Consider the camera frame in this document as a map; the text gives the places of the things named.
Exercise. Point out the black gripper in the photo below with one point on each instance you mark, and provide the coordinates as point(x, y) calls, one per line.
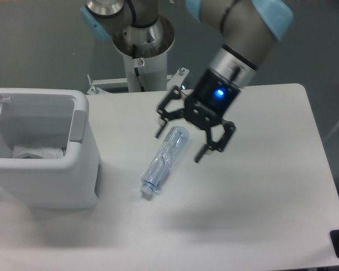
point(204, 108)

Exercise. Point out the clear crushed plastic bottle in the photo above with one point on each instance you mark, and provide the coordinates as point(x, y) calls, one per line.
point(169, 151)

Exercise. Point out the white plastic bag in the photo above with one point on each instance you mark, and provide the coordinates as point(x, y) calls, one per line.
point(41, 152)

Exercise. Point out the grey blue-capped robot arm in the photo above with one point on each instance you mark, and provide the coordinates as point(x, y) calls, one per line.
point(143, 36)

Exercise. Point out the white open trash can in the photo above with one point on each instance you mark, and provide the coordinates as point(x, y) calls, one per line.
point(49, 117)

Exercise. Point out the white pedestal base frame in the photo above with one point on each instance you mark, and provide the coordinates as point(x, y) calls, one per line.
point(120, 85)

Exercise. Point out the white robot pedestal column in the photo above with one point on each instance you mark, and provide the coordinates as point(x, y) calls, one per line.
point(146, 74)

